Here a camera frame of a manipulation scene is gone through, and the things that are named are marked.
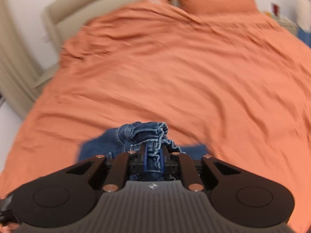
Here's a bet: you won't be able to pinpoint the orange bed duvet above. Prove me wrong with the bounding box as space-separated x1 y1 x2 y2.
1 0 310 232

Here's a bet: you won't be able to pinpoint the blue denim jeans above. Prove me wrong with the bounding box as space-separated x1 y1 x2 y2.
78 122 208 182

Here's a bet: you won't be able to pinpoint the beige upholstered headboard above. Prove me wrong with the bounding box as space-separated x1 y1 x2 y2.
42 0 178 52

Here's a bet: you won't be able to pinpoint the beige curtain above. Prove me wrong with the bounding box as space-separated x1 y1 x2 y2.
0 0 43 118

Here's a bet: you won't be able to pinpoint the small red box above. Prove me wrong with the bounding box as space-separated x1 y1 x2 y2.
272 3 279 15

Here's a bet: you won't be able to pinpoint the white plush alpaca toy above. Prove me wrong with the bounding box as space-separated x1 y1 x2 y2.
296 0 310 32

